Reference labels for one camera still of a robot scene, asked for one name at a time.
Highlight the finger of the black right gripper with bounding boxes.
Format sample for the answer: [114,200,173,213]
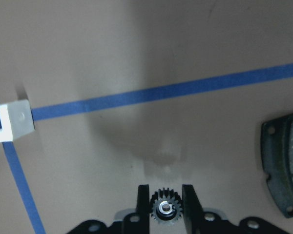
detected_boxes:
[182,184,204,234]

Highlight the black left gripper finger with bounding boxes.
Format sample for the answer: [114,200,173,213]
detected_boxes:
[136,184,150,234]

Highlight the small black bearing gear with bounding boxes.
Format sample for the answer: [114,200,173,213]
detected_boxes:
[150,188,183,226]

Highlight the dark grey brake pad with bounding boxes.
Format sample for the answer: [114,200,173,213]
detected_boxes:
[260,113,293,218]

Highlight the white curved plastic bracket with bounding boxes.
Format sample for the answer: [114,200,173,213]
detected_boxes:
[0,99,35,143]

